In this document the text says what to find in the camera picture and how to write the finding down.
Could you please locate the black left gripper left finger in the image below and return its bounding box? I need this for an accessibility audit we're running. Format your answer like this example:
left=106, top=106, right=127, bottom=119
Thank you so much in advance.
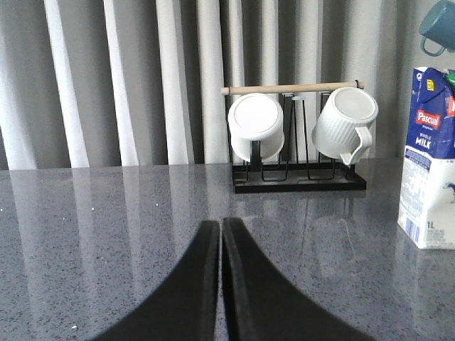
left=95, top=220, right=220, bottom=340

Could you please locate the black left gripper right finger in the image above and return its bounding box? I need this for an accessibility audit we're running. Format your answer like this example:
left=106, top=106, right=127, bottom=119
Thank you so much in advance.
left=222, top=217, right=372, bottom=340

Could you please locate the Pascual whole milk carton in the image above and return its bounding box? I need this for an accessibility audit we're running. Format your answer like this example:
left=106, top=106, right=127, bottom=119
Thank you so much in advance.
left=397, top=67, right=454, bottom=249

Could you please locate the white smooth mug on rack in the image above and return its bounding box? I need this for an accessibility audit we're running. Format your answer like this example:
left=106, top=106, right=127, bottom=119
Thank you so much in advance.
left=227, top=93, right=284, bottom=162

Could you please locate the white ribbed mug on rack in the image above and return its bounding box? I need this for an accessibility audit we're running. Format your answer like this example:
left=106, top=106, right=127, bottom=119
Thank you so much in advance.
left=311, top=87, right=378, bottom=166

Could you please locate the grey white curtain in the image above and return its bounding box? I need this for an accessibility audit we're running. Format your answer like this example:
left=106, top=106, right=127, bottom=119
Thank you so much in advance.
left=1, top=1, right=454, bottom=170

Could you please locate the blue enamel mug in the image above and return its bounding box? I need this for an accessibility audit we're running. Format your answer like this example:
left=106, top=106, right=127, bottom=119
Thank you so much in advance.
left=419, top=1, right=454, bottom=57

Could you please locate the black mug rack wooden handle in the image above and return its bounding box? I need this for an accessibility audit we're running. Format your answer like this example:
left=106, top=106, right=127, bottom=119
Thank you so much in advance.
left=221, top=80, right=366, bottom=194

